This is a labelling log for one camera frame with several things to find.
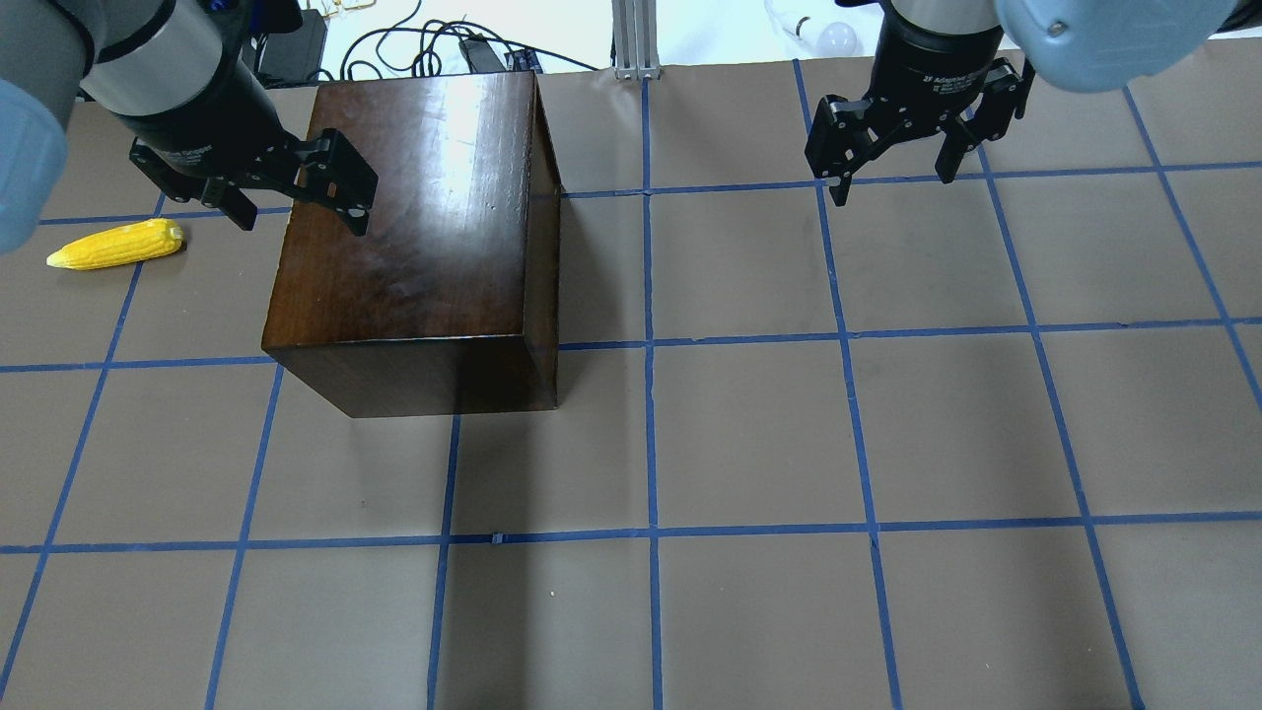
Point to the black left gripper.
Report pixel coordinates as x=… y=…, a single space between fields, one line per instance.
x=210 y=123

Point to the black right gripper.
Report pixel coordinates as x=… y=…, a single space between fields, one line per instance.
x=931 y=67

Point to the yellow corn cob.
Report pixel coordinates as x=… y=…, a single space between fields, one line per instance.
x=124 y=245

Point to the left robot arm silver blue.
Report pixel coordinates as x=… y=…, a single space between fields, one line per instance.
x=203 y=128

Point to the white light bulb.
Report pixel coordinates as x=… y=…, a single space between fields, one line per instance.
x=809 y=28

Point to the dark brown wooden cabinet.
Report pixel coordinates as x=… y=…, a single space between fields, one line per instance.
x=448 y=304

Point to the black power adapter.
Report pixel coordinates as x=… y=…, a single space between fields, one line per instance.
x=480 y=56

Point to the aluminium frame post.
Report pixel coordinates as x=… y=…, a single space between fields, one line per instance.
x=635 y=51

